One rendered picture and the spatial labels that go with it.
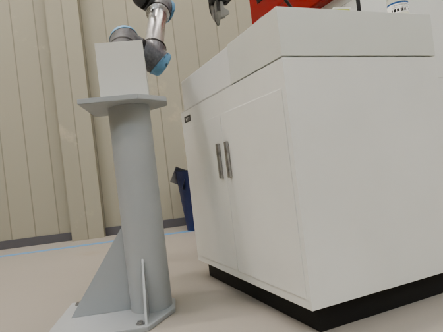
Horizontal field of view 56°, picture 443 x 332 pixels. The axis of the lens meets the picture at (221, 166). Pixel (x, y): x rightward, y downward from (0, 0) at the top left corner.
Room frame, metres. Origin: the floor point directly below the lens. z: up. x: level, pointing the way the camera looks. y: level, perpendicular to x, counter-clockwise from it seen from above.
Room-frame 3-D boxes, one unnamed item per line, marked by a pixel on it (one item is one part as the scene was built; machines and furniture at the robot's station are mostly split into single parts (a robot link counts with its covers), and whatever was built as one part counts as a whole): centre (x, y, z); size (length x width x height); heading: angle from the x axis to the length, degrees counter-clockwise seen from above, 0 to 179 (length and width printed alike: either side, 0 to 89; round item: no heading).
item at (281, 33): (1.48, -0.43, 0.89); 0.62 x 0.35 x 0.14; 113
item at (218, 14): (1.66, -0.08, 1.14); 0.06 x 0.03 x 0.09; 113
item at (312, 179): (1.76, -0.30, 0.41); 0.96 x 0.64 x 0.82; 23
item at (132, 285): (1.62, 0.44, 0.41); 0.51 x 0.44 x 0.82; 96
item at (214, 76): (1.79, 0.00, 0.89); 0.55 x 0.09 x 0.14; 23
